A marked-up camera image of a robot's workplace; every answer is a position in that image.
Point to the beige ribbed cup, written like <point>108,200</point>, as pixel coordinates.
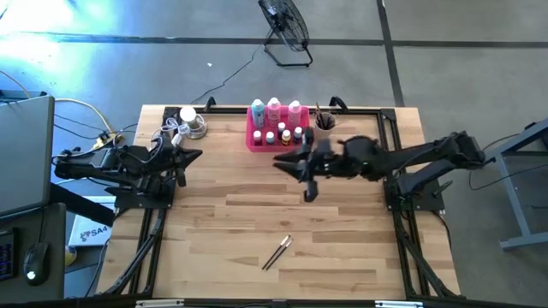
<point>324,132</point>

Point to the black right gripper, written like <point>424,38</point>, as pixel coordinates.
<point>342,158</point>

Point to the black keyboard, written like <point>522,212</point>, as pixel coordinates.
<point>6,256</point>

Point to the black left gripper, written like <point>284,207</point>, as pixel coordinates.
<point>164,158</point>

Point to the small yellow paint bottle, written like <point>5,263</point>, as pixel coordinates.
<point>286,137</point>

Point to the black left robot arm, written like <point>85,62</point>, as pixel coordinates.
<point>107,167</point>

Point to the white bulb table lamp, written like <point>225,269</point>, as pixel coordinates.
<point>188,114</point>

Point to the black floor fan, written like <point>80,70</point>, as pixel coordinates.
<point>284,21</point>

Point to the small blue paint bottle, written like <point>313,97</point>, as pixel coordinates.
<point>297,134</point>

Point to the grey metal stand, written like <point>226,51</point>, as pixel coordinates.
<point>514,201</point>

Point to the large teal paint bottle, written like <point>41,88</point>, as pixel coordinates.
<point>257,114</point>

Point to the small magenta paint bottle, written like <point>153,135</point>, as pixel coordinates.
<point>257,137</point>

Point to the pink plastic bin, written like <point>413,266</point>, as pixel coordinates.
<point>274,146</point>

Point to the black computer mouse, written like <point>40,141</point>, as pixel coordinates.
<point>36,261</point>

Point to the black aluminium table frame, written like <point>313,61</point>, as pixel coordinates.
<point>227,110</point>

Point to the yellow round object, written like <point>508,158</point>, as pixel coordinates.
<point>70,256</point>

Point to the dark grey desk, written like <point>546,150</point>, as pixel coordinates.
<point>51,239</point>

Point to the white printed box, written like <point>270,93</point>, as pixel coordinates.
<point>92,234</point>

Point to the small light teal paint bottle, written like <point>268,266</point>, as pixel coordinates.
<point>270,138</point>

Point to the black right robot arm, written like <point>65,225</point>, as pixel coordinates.
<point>428,156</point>

